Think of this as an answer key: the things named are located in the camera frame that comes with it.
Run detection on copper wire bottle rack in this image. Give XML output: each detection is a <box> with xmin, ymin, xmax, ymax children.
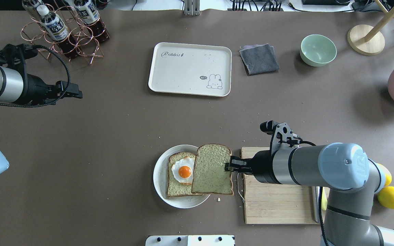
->
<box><xmin>21</xmin><ymin>0</ymin><xmax>104</xmax><ymax>64</ymax></box>

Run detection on bread slice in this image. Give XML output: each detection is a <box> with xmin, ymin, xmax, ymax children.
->
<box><xmin>166</xmin><ymin>152</ymin><xmax>203</xmax><ymax>197</ymax></box>
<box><xmin>191</xmin><ymin>143</ymin><xmax>233</xmax><ymax>195</ymax></box>

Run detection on wooden mug tree stand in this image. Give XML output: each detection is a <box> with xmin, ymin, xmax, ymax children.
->
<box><xmin>347</xmin><ymin>0</ymin><xmax>394</xmax><ymax>56</ymax></box>

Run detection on yellow plastic knife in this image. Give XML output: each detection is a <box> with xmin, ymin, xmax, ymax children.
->
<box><xmin>320</xmin><ymin>187</ymin><xmax>327</xmax><ymax>211</ymax></box>

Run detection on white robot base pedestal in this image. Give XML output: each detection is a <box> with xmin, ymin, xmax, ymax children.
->
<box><xmin>145</xmin><ymin>235</ymin><xmax>236</xmax><ymax>246</ymax></box>

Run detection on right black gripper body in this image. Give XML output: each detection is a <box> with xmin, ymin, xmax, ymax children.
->
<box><xmin>240</xmin><ymin>150</ymin><xmax>276</xmax><ymax>184</ymax></box>

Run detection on bread slice under egg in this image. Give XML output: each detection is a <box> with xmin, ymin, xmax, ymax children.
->
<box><xmin>166</xmin><ymin>152</ymin><xmax>203</xmax><ymax>197</ymax></box>

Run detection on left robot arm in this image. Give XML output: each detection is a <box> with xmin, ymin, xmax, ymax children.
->
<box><xmin>0</xmin><ymin>66</ymin><xmax>83</xmax><ymax>174</ymax></box>

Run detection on upper tea bottle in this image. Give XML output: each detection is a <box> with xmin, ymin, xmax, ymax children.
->
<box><xmin>36</xmin><ymin>4</ymin><xmax>78</xmax><ymax>59</ymax></box>

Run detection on mint green bowl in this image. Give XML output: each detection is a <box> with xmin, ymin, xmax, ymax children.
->
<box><xmin>300</xmin><ymin>34</ymin><xmax>337</xmax><ymax>67</ymax></box>

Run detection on upper yellow lemon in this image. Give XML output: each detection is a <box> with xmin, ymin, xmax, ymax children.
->
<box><xmin>377</xmin><ymin>163</ymin><xmax>392</xmax><ymax>187</ymax></box>

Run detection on lower left tea bottle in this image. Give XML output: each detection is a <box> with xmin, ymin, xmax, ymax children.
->
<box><xmin>74</xmin><ymin>0</ymin><xmax>110</xmax><ymax>43</ymax></box>

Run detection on lower yellow lemon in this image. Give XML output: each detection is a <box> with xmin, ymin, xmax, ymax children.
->
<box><xmin>377</xmin><ymin>186</ymin><xmax>394</xmax><ymax>209</ymax></box>

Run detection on cream rabbit tray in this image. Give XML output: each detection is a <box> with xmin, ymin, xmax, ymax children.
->
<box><xmin>147</xmin><ymin>42</ymin><xmax>232</xmax><ymax>97</ymax></box>

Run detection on yellow lemon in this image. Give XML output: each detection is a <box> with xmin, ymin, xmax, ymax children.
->
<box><xmin>377</xmin><ymin>186</ymin><xmax>394</xmax><ymax>209</ymax></box>
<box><xmin>377</xmin><ymin>163</ymin><xmax>392</xmax><ymax>187</ymax></box>

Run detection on grey folded cloth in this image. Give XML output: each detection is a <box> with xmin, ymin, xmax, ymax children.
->
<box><xmin>239</xmin><ymin>43</ymin><xmax>280</xmax><ymax>75</ymax></box>

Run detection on lower right tea bottle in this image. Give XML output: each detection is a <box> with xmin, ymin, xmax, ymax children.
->
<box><xmin>22</xmin><ymin>0</ymin><xmax>43</xmax><ymax>22</ymax></box>

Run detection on tea bottle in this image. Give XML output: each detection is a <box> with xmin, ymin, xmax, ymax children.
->
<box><xmin>22</xmin><ymin>0</ymin><xmax>43</xmax><ymax>22</ymax></box>
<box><xmin>74</xmin><ymin>0</ymin><xmax>110</xmax><ymax>43</ymax></box>
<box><xmin>36</xmin><ymin>4</ymin><xmax>78</xmax><ymax>59</ymax></box>

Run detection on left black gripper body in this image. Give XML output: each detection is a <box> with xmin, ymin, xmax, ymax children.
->
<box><xmin>21</xmin><ymin>74</ymin><xmax>67</xmax><ymax>105</ymax></box>

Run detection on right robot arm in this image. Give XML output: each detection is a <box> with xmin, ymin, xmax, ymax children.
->
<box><xmin>225</xmin><ymin>141</ymin><xmax>394</xmax><ymax>246</ymax></box>

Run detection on white round plate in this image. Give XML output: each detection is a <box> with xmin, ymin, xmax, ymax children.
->
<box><xmin>153</xmin><ymin>145</ymin><xmax>210</xmax><ymax>209</ymax></box>

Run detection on bamboo cutting board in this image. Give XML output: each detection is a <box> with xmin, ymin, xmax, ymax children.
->
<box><xmin>240</xmin><ymin>147</ymin><xmax>327</xmax><ymax>225</ymax></box>

